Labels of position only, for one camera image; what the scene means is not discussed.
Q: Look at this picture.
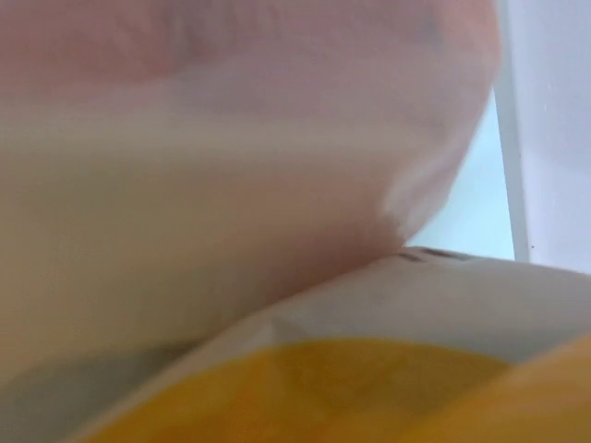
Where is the translucent banana-print plastic bag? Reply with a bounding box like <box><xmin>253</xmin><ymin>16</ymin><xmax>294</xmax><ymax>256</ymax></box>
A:
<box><xmin>1</xmin><ymin>1</ymin><xmax>590</xmax><ymax>442</ymax></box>

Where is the yellow fake banana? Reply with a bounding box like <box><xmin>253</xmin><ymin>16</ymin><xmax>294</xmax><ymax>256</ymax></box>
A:
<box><xmin>88</xmin><ymin>337</ymin><xmax>590</xmax><ymax>442</ymax></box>

